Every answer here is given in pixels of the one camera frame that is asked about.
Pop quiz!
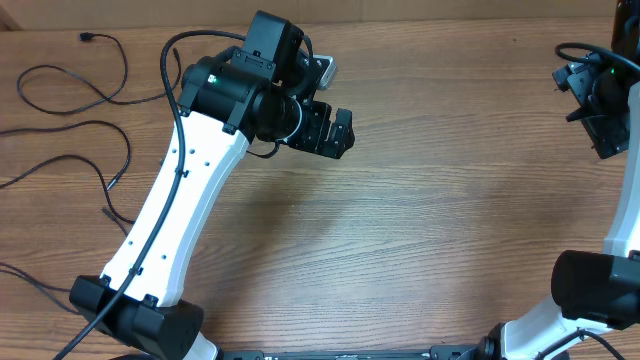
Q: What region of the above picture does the separated black USB cable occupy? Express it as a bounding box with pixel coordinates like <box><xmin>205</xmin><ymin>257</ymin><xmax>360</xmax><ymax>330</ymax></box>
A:
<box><xmin>15</xmin><ymin>31</ymin><xmax>182</xmax><ymax>116</ymax></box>

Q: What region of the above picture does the black USB cable bundle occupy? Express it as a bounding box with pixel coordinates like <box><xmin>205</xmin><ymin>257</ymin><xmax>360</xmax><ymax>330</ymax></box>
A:
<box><xmin>0</xmin><ymin>207</ymin><xmax>131</xmax><ymax>316</ymax></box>

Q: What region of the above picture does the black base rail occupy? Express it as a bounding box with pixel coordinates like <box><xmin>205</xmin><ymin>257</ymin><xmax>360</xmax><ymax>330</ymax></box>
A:
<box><xmin>221</xmin><ymin>345</ymin><xmax>477</xmax><ymax>360</ymax></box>

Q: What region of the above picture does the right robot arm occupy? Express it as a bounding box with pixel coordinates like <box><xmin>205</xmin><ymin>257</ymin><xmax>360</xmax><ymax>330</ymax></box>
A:
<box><xmin>476</xmin><ymin>1</ymin><xmax>639</xmax><ymax>359</ymax></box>

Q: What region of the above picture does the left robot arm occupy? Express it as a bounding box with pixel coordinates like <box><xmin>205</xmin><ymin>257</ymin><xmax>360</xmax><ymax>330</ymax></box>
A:
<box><xmin>69</xmin><ymin>11</ymin><xmax>355</xmax><ymax>359</ymax></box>

